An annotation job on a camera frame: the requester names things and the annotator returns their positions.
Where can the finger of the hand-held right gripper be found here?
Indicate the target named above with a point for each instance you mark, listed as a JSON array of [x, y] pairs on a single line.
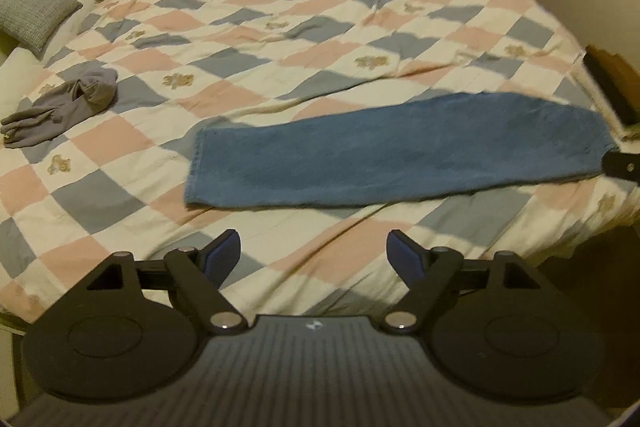
[[622, 166]]

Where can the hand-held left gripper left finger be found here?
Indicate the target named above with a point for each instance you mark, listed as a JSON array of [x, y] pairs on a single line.
[[222, 254]]

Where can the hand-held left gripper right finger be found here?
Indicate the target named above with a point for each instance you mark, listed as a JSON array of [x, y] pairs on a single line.
[[405, 257]]

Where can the blue jeans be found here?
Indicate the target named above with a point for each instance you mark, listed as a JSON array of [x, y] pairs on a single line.
[[375, 152]]

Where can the grey pants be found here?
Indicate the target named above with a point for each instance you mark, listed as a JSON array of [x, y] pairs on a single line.
[[60, 112]]

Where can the checkered quilt bed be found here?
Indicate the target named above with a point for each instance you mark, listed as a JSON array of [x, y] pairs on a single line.
[[325, 32]]

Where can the grey pillow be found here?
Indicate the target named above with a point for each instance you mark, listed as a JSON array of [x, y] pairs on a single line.
[[35, 9]]

